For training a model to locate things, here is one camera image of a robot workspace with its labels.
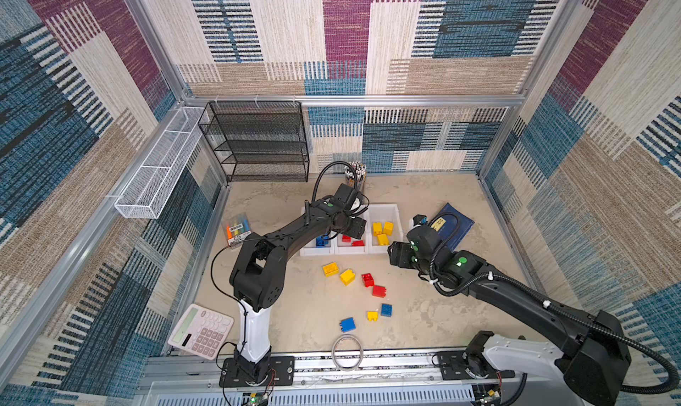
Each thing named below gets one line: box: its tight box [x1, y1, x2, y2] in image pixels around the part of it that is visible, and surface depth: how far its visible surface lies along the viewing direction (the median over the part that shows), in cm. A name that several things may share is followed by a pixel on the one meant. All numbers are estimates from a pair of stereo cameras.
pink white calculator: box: [167, 303, 235, 361], surface depth 80 cm
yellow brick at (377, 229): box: [372, 221, 383, 237], surface depth 101 cm
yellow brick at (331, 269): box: [322, 262, 340, 278], surface depth 93 cm
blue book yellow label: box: [429, 202, 476, 252], surface depth 107 cm
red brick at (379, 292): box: [372, 284, 387, 298], surface depth 89 cm
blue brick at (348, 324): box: [339, 317, 357, 333], surface depth 83 cm
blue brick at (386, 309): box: [380, 303, 393, 318], surface depth 85 cm
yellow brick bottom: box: [383, 221, 395, 236], surface depth 101 cm
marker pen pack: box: [220, 211, 252, 249], surface depth 107 cm
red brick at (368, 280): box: [360, 273, 375, 289], surface depth 90 cm
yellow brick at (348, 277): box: [339, 268, 356, 287], surface depth 91 cm
